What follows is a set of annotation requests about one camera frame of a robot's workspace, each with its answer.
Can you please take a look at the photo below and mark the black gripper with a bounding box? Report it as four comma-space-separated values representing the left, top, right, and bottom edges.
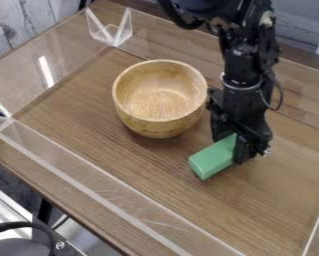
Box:
209, 75, 273, 165

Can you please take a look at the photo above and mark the green rectangular block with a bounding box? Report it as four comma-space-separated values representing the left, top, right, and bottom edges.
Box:
189, 134, 237, 181

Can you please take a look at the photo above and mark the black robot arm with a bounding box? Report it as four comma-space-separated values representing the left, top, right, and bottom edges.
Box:
158, 0, 283, 164

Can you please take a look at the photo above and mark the brown wooden bowl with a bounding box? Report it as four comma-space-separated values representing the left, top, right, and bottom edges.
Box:
113, 59, 208, 139

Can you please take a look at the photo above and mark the black table leg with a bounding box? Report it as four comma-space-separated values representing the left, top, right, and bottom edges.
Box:
38, 199, 54, 224

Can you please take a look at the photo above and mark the clear acrylic tray wall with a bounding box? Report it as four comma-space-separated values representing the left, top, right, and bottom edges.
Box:
0, 0, 319, 256

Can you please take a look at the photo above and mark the black metal bracket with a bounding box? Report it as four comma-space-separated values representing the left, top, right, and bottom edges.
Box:
46, 229, 87, 256

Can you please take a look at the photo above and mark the black cable loop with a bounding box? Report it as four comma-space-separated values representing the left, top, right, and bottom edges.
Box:
0, 221, 57, 256

